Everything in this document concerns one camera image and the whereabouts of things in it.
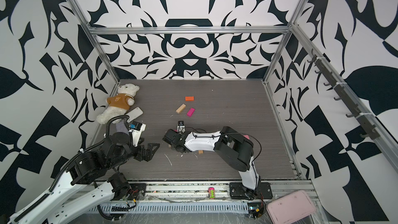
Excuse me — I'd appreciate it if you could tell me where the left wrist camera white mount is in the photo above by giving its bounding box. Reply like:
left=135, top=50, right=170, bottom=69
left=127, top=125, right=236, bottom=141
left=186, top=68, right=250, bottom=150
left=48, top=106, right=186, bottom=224
left=129, top=121, right=146, bottom=147

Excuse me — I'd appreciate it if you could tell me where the grey cylindrical pouch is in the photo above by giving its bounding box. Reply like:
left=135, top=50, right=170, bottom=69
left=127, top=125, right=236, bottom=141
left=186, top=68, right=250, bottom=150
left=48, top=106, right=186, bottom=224
left=116, top=121, right=129, bottom=134

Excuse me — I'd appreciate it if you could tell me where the white cable duct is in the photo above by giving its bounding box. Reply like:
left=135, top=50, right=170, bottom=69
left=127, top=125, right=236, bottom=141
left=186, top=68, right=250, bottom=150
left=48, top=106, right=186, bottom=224
left=101, top=202, right=249, bottom=214

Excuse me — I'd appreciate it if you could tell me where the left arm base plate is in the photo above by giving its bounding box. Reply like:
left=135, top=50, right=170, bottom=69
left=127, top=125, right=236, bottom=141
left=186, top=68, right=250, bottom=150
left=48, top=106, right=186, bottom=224
left=124, top=183, right=147, bottom=201

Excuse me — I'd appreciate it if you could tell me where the orange block far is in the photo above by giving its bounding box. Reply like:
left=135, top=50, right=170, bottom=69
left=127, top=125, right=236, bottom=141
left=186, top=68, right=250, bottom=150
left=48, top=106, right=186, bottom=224
left=185, top=96, right=194, bottom=102

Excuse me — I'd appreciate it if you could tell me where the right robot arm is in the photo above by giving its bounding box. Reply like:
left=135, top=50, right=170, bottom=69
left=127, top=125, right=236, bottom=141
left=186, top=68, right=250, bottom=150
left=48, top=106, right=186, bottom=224
left=162, top=126, right=261, bottom=192

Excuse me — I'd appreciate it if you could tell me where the white teddy bear brown shirt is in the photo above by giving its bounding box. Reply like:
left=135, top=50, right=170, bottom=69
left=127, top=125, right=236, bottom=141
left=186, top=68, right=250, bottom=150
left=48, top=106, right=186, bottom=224
left=96, top=84, right=140, bottom=124

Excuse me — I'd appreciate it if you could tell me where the wall hook rail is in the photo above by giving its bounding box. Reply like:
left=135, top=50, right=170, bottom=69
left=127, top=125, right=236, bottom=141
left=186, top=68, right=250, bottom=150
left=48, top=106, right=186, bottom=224
left=309, top=50, right=380, bottom=140

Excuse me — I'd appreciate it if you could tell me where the magenta block far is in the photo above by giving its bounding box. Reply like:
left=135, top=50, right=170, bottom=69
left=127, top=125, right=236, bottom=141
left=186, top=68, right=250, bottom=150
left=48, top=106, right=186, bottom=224
left=187, top=108, right=195, bottom=117

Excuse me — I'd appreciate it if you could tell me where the pink tray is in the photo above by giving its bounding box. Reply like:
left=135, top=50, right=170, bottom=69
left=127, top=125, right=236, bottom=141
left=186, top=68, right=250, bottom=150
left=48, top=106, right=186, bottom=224
left=266, top=190, right=316, bottom=224

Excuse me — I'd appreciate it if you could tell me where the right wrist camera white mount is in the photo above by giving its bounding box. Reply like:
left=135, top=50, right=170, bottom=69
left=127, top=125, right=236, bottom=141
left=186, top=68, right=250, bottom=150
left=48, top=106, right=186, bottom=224
left=177, top=121, right=186, bottom=133

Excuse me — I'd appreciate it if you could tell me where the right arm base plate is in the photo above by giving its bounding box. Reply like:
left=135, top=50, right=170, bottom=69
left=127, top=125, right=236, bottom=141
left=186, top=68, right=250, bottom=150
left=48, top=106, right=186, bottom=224
left=229, top=182, right=273, bottom=200

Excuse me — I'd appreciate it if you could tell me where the green circuit board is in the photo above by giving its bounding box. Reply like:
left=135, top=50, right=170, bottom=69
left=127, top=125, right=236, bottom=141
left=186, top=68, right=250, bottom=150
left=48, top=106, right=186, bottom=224
left=248, top=202, right=264, bottom=219

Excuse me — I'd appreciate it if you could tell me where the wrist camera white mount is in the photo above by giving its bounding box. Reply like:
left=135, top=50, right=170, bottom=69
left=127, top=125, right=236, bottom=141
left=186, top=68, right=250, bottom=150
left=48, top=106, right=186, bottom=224
left=129, top=121, right=146, bottom=147
left=177, top=121, right=186, bottom=133

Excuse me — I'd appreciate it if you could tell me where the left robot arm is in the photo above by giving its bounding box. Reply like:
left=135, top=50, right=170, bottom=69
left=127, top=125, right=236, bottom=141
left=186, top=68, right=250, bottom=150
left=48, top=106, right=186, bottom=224
left=7, top=133, right=160, bottom=224

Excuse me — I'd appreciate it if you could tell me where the white rectangular case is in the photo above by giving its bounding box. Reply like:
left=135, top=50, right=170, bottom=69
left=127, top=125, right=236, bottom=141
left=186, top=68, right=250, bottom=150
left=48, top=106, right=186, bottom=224
left=126, top=107, right=144, bottom=123

